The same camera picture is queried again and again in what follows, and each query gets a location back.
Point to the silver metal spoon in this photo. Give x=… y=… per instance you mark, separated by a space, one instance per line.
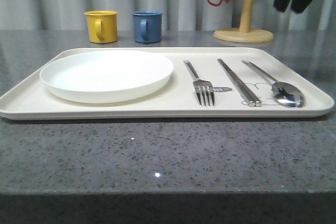
x=285 y=93

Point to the silver metal fork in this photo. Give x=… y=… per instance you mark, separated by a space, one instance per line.
x=203 y=89

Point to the white round plate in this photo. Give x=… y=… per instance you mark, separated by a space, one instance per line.
x=107 y=76

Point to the wooden mug tree stand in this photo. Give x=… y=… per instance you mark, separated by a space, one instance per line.
x=244 y=33

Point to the cream rabbit serving tray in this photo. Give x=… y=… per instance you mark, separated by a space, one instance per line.
x=30 y=100

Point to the blue mug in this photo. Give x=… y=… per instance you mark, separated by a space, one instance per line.
x=147 y=26

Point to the yellow mug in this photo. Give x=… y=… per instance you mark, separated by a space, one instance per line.
x=102 y=26

